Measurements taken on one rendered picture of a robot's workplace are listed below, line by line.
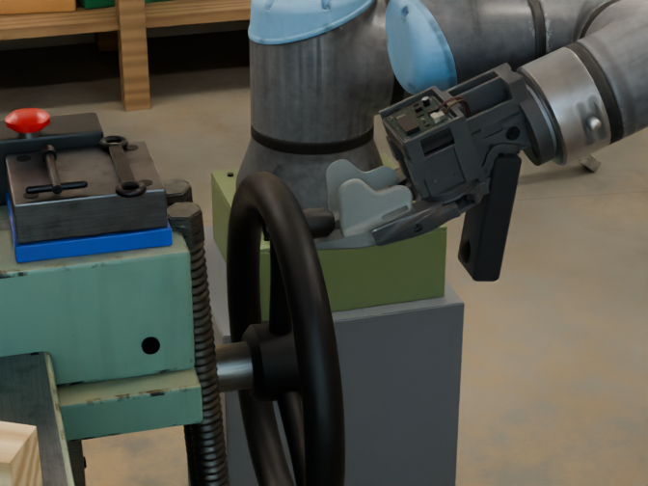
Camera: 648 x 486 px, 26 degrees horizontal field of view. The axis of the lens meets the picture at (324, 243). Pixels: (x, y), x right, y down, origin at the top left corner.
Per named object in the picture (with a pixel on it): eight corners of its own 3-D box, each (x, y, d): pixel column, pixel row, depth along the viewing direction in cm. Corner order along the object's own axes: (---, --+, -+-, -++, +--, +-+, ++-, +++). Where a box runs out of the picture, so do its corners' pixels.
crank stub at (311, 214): (335, 241, 115) (339, 227, 112) (265, 250, 113) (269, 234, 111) (328, 215, 116) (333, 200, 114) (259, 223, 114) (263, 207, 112)
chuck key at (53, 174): (89, 194, 89) (88, 179, 88) (26, 201, 88) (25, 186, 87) (77, 154, 95) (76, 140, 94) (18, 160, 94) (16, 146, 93)
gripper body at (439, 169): (369, 113, 116) (499, 53, 117) (401, 198, 120) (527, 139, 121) (398, 148, 109) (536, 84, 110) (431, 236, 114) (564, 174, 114)
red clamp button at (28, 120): (52, 132, 94) (51, 118, 94) (7, 137, 93) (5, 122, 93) (48, 117, 97) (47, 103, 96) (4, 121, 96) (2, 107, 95)
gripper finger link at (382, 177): (278, 179, 116) (379, 133, 116) (302, 236, 119) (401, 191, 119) (286, 195, 113) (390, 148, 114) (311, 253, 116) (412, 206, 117)
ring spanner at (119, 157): (148, 197, 88) (148, 190, 88) (117, 201, 88) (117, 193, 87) (126, 139, 97) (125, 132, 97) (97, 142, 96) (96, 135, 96)
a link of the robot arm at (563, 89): (575, 122, 122) (624, 165, 114) (525, 146, 122) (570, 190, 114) (548, 33, 118) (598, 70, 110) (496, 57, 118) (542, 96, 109)
